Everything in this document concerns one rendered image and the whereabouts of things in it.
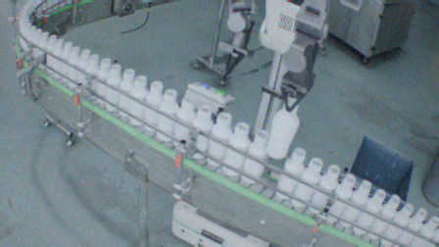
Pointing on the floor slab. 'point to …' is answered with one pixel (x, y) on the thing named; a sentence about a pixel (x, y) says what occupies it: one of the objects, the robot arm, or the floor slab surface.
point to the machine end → (372, 24)
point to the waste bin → (432, 183)
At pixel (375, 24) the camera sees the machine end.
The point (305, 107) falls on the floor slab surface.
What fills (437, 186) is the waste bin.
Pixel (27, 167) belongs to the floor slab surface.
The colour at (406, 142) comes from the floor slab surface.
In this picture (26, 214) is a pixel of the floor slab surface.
